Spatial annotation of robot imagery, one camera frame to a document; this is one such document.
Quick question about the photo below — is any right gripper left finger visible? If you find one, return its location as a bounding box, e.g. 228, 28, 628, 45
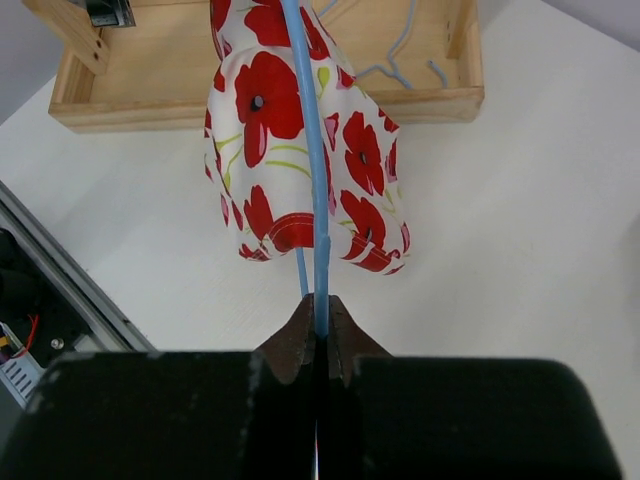
1, 297, 315, 479

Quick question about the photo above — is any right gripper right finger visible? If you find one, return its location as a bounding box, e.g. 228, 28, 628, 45
318, 297, 623, 479

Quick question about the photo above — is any blue wire hanger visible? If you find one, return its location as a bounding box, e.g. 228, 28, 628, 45
312, 0, 462, 91
281, 1, 330, 339

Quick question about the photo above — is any red poppy print skirt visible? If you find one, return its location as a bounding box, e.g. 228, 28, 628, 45
204, 1, 410, 275

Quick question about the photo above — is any wooden clothes rack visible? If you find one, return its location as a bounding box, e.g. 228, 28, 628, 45
28, 1, 485, 152

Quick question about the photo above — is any aluminium mounting rail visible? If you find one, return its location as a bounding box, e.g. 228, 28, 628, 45
1, 185, 155, 352

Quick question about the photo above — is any white slotted cable duct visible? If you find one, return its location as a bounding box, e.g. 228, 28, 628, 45
0, 355, 44, 408

